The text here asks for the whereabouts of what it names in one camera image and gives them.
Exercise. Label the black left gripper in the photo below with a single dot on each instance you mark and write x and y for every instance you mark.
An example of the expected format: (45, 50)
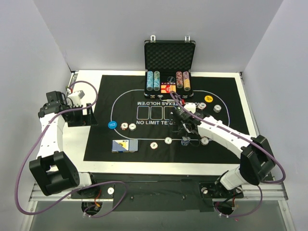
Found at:
(78, 118)

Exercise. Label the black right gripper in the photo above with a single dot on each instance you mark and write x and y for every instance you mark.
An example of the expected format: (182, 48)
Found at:
(179, 119)

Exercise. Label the blue poker chip stack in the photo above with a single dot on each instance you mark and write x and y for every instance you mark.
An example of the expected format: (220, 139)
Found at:
(185, 141)

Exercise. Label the grey chips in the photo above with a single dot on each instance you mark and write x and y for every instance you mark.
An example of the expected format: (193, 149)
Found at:
(217, 108)
(204, 141)
(132, 127)

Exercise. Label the grey poker chip stack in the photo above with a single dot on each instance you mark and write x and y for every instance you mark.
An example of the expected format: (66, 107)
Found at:
(168, 140)

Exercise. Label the yellow big blind button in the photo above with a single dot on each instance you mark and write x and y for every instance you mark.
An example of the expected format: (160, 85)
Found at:
(208, 98)

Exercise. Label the blue small blind button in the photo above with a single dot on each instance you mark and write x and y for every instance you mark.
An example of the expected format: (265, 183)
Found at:
(112, 125)

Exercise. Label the red poker chip stack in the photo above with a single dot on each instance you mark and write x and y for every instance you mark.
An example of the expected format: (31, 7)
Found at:
(153, 145)

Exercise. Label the blue playing card deck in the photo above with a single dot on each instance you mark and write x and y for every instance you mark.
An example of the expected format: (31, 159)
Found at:
(125, 146)

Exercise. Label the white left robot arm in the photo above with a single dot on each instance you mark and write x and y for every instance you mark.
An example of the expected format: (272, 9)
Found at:
(53, 171)

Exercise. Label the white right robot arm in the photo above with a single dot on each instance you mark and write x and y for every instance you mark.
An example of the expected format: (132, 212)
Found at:
(254, 153)

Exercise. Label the red playing card box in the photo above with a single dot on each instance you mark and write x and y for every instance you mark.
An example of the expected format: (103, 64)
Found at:
(167, 88)

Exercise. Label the purple yellow chip row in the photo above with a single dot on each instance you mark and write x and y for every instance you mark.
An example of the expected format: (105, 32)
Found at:
(186, 81)

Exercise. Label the clear dealer button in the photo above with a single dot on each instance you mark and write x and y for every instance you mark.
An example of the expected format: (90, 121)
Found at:
(171, 79)

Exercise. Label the red chip row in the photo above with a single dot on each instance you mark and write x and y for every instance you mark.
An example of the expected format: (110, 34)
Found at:
(179, 79)

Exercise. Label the light blue chip row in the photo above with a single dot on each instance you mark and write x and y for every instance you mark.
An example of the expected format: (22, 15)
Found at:
(150, 81)

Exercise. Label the black poker felt mat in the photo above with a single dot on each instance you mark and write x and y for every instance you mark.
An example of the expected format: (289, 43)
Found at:
(121, 99)

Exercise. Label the green chip row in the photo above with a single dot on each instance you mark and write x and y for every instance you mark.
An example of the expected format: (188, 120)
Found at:
(156, 81)

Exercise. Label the aluminium poker chip case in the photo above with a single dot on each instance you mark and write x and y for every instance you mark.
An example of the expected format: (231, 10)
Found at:
(168, 57)

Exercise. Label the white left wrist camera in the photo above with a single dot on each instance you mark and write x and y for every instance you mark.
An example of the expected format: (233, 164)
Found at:
(74, 99)

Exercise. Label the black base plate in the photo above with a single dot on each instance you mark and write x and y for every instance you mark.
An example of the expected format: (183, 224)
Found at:
(159, 203)

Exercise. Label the aluminium frame rail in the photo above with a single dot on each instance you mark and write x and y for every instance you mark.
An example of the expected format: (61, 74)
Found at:
(188, 188)

